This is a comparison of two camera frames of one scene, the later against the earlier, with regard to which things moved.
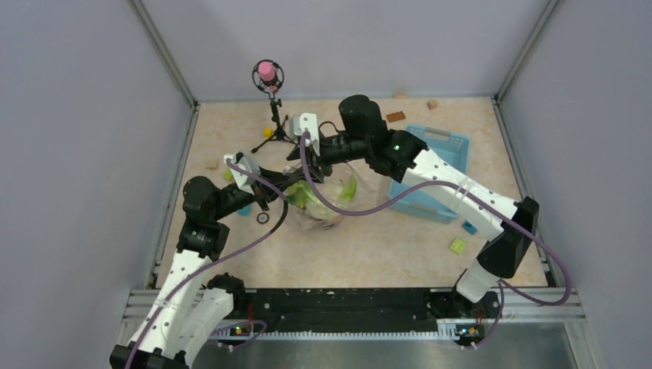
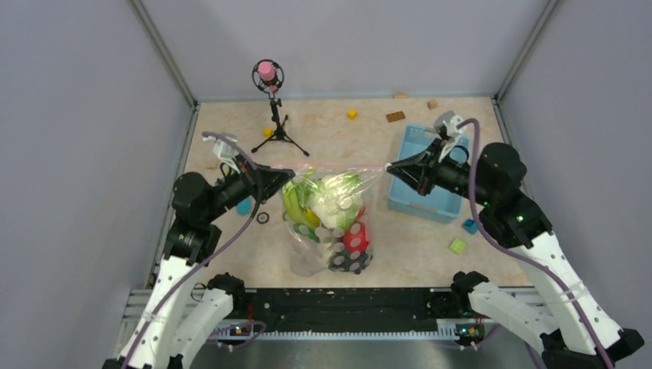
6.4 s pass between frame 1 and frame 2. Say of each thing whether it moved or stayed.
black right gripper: moved
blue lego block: stayed
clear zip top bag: moved
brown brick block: stayed
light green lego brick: stayed
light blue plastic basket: stayed
